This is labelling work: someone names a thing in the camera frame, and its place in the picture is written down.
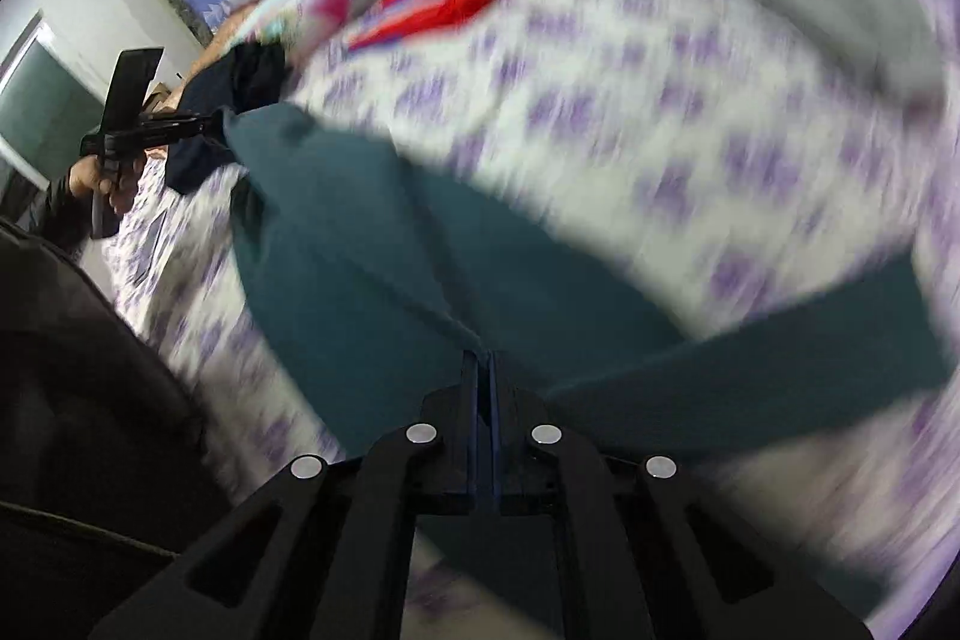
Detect person's left forearm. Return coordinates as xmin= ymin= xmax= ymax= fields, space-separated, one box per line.
xmin=28 ymin=175 xmax=95 ymax=254

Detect person's left hand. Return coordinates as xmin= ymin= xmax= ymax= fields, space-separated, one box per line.
xmin=67 ymin=154 xmax=140 ymax=216

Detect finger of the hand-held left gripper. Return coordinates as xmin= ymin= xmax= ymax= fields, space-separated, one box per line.
xmin=177 ymin=113 xmax=227 ymax=143

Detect teal pants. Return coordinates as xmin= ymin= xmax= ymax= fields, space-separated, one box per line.
xmin=223 ymin=106 xmax=955 ymax=618

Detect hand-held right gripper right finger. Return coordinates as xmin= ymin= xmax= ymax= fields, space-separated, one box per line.
xmin=489 ymin=351 xmax=875 ymax=640

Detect grey cloth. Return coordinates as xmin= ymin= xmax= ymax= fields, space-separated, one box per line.
xmin=723 ymin=0 xmax=947 ymax=110

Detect person's dark clothing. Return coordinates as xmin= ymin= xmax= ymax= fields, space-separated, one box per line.
xmin=0 ymin=215 xmax=235 ymax=640

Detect window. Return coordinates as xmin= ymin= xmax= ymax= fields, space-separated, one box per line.
xmin=0 ymin=10 xmax=107 ymax=192

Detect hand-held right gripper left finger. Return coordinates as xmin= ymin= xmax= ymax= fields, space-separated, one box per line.
xmin=90 ymin=351 xmax=482 ymax=640

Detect red cloth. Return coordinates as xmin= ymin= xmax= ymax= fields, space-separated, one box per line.
xmin=345 ymin=0 xmax=509 ymax=53

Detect purple floral bed sheet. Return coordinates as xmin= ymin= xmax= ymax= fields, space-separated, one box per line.
xmin=105 ymin=0 xmax=953 ymax=640

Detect dark navy cloth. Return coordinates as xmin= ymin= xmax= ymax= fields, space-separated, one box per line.
xmin=159 ymin=41 xmax=290 ymax=195

